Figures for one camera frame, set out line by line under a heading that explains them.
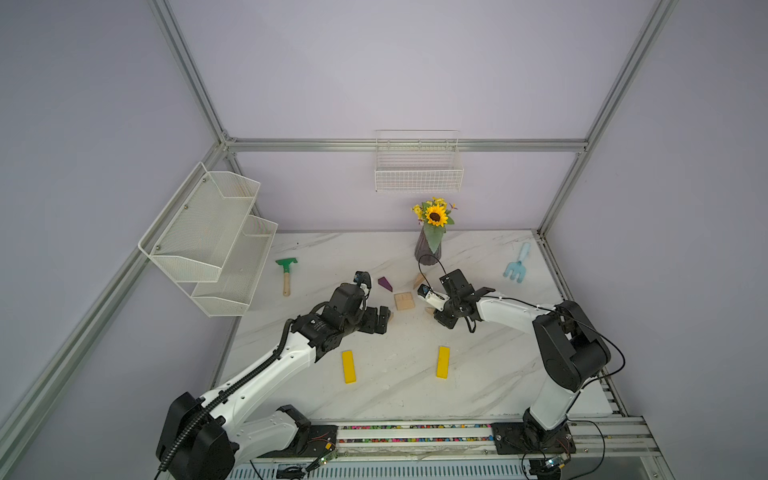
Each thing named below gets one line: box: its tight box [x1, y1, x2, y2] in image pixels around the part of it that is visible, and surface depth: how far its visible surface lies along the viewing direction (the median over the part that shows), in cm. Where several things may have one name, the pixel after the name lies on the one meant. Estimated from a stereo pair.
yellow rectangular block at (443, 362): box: [435, 346, 451, 380], surface depth 88 cm
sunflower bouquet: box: [410, 197, 458, 253], surface depth 91 cm
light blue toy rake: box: [503, 242, 531, 283], surface depth 113 cm
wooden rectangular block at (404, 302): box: [394, 296, 416, 311], surface depth 101 cm
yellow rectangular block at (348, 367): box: [342, 351, 357, 384], surface depth 87 cm
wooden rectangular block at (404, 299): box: [394, 292, 415, 307], surface depth 101 cm
